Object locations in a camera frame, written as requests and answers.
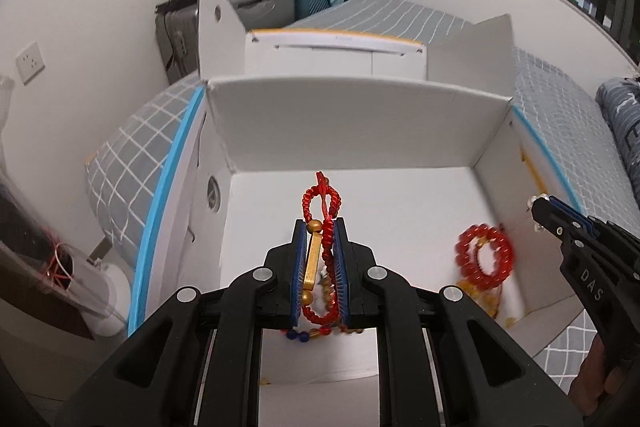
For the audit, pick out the person's right hand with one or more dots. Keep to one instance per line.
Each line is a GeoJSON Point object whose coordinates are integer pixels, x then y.
{"type": "Point", "coordinates": [590, 382]}

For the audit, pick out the clear plastic container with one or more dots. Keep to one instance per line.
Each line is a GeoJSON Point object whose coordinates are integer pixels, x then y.
{"type": "Point", "coordinates": [30, 227]}

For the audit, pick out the grey checked bed sheet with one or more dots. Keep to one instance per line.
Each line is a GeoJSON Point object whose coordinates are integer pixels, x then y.
{"type": "Point", "coordinates": [560, 107]}

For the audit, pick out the small silver beads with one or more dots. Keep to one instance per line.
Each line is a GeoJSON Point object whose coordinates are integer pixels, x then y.
{"type": "Point", "coordinates": [537, 198]}

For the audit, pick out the dark grey suitcase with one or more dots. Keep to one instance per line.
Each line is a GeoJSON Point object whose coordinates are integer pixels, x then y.
{"type": "Point", "coordinates": [175, 47]}

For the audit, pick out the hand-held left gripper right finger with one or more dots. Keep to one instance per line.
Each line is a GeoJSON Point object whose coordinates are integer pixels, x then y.
{"type": "Point", "coordinates": [343, 277]}

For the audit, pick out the white wall socket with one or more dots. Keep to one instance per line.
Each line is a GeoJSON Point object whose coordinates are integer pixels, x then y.
{"type": "Point", "coordinates": [30, 63]}

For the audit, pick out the silver suitcase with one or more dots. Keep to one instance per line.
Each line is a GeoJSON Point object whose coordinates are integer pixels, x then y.
{"type": "Point", "coordinates": [265, 4]}

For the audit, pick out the white cardboard box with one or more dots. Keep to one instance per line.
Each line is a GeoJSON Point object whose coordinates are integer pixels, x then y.
{"type": "Point", "coordinates": [375, 132]}

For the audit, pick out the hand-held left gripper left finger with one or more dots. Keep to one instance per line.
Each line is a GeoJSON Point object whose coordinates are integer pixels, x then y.
{"type": "Point", "coordinates": [298, 277]}

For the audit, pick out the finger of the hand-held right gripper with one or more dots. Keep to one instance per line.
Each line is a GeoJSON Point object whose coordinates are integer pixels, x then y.
{"type": "Point", "coordinates": [575, 213]}
{"type": "Point", "coordinates": [562, 229]}

